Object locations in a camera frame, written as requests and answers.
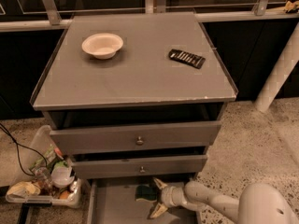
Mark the green yellow sponge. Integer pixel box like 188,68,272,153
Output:
135,185,158,203

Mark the black cable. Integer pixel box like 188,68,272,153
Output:
0,122,49,177

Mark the grey middle drawer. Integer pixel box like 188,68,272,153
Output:
72,155,207,179

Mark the yellow item on railing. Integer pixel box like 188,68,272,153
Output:
284,1,299,13

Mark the grey drawer cabinet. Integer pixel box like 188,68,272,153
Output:
29,12,239,185

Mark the grey top drawer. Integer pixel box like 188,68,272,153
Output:
50,121,221,155

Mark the grey bottom drawer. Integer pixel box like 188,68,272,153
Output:
87,175,202,224

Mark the clear plastic bin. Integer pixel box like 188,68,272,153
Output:
6,125,81,208

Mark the grey drawer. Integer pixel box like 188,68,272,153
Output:
50,121,221,155
87,175,202,224
72,155,207,179

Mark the white cup in bin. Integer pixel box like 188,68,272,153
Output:
51,167,75,189

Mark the metal railing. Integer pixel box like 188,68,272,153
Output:
0,0,299,32

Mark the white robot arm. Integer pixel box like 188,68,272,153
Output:
149,177,299,224

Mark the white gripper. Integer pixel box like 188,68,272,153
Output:
149,177,187,219

